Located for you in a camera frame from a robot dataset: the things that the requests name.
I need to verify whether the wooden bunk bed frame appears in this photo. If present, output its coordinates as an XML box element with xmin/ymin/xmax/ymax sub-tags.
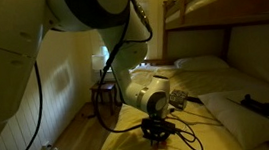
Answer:
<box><xmin>155</xmin><ymin>0</ymin><xmax>269</xmax><ymax>150</ymax></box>

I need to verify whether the black looped gripper cable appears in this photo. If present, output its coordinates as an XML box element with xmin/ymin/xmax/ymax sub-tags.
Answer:
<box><xmin>164</xmin><ymin>106</ymin><xmax>205</xmax><ymax>150</ymax></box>

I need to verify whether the large white pillow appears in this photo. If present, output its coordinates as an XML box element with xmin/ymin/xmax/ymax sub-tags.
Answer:
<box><xmin>197</xmin><ymin>85</ymin><xmax>269</xmax><ymax>150</ymax></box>

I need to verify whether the dark wooden nightstand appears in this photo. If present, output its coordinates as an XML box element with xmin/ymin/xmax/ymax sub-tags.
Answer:
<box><xmin>89</xmin><ymin>81</ymin><xmax>120</xmax><ymax>119</ymax></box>

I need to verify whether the yellow striped bed sheet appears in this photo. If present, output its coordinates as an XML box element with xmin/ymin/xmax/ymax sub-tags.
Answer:
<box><xmin>84</xmin><ymin>60</ymin><xmax>269</xmax><ymax>150</ymax></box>

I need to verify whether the flat white pillow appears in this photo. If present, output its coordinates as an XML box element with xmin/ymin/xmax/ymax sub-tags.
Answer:
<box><xmin>172</xmin><ymin>52</ymin><xmax>230</xmax><ymax>75</ymax></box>

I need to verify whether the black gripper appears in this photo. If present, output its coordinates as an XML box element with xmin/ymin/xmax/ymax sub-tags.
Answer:
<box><xmin>139</xmin><ymin>114</ymin><xmax>180</xmax><ymax>148</ymax></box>

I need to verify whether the black handheld device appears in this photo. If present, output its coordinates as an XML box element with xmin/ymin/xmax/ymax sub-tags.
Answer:
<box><xmin>239</xmin><ymin>91</ymin><xmax>269</xmax><ymax>119</ymax></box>

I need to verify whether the crumpled white blanket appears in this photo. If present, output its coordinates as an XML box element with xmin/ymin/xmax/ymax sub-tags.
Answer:
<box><xmin>128</xmin><ymin>60</ymin><xmax>181</xmax><ymax>90</ymax></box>

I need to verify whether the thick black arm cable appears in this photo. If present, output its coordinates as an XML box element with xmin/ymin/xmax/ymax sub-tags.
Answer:
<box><xmin>83</xmin><ymin>0</ymin><xmax>164</xmax><ymax>137</ymax></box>

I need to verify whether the thin black hanging cable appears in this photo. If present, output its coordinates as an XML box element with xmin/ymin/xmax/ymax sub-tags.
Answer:
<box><xmin>0</xmin><ymin>60</ymin><xmax>49</xmax><ymax>150</ymax></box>

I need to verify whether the white wall outlet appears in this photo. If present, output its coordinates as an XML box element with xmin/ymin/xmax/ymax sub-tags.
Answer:
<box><xmin>40</xmin><ymin>141</ymin><xmax>54</xmax><ymax>150</ymax></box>

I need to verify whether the white shade table lamp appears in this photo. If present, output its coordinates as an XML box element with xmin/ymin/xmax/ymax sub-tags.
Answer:
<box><xmin>90</xmin><ymin>52</ymin><xmax>110</xmax><ymax>87</ymax></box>

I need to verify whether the black patterned box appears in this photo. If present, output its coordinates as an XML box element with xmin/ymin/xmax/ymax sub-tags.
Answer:
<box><xmin>166</xmin><ymin>87</ymin><xmax>191</xmax><ymax>113</ymax></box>

